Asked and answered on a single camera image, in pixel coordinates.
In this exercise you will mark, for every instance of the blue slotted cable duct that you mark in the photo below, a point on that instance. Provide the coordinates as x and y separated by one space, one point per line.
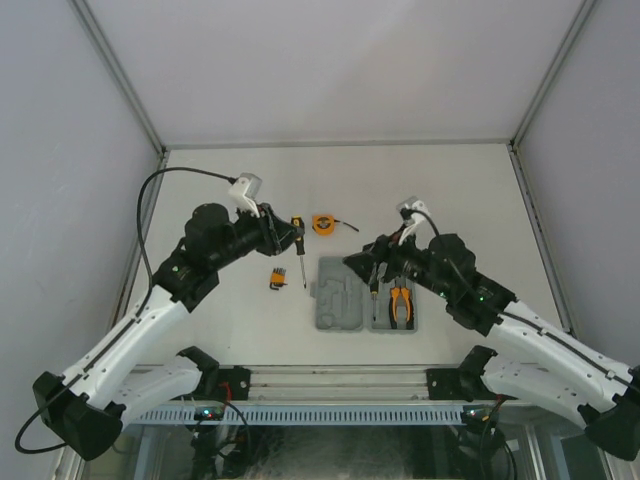
303 415

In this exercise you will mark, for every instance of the orange tape measure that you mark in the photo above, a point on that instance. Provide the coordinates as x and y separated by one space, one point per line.
325 224

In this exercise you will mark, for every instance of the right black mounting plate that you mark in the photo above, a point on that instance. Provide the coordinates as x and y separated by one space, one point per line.
447 383

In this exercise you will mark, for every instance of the flathead screwdriver black yellow handle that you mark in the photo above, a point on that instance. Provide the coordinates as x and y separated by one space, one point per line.
300 245

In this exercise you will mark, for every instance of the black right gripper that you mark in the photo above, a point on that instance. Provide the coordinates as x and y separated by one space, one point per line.
368 261

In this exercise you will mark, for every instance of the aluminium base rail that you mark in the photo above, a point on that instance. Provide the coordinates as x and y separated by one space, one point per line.
347 384

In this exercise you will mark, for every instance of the hex key set orange holder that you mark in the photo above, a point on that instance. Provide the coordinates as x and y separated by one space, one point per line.
277 279

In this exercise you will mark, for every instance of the black mounting plate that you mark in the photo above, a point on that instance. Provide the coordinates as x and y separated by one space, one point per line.
447 383
228 383

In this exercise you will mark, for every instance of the orange black handled pliers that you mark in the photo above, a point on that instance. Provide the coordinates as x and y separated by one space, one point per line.
400 307

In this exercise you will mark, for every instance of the grey plastic tool case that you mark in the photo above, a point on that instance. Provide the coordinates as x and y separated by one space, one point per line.
343 302

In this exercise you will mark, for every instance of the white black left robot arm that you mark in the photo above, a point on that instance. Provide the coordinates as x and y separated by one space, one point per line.
94 400

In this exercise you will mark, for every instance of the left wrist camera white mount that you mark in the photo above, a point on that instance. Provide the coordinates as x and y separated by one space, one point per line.
243 193

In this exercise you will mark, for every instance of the phillips screwdriver black yellow handle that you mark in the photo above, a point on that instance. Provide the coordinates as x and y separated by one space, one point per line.
374 289

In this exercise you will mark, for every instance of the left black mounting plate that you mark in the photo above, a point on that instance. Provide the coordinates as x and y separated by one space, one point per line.
228 383

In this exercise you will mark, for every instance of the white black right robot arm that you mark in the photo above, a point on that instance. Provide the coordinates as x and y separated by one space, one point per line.
526 357

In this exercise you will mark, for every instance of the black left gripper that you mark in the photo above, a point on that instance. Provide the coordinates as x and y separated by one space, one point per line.
284 233

